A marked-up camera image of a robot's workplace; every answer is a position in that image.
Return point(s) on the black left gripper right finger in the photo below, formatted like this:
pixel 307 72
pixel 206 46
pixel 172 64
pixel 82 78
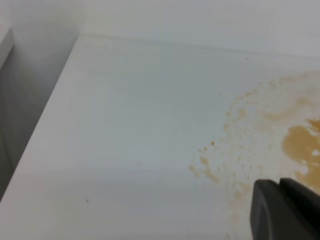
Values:
pixel 301 195

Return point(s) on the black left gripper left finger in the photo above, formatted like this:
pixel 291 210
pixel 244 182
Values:
pixel 274 216

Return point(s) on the brown coffee puddle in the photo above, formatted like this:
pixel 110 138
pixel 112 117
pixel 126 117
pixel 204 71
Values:
pixel 302 145

